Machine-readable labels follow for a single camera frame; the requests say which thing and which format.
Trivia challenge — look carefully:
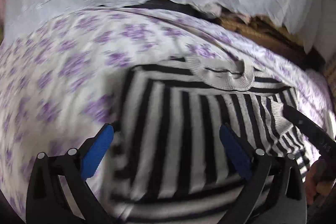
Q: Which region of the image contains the dark clothes pile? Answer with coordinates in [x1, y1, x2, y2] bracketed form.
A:
[125, 0, 222, 19]

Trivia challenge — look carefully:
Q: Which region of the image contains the person's right hand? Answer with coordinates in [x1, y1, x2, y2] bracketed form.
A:
[304, 158, 335, 205]

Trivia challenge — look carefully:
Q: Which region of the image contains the brown woven mat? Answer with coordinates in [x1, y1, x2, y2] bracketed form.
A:
[217, 12, 307, 66]

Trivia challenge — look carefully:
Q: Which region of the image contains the black and white striped sweater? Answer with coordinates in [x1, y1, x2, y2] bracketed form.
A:
[104, 56, 310, 223]

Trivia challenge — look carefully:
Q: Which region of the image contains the purple floral bed sheet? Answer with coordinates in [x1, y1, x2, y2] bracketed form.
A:
[1, 8, 335, 223]

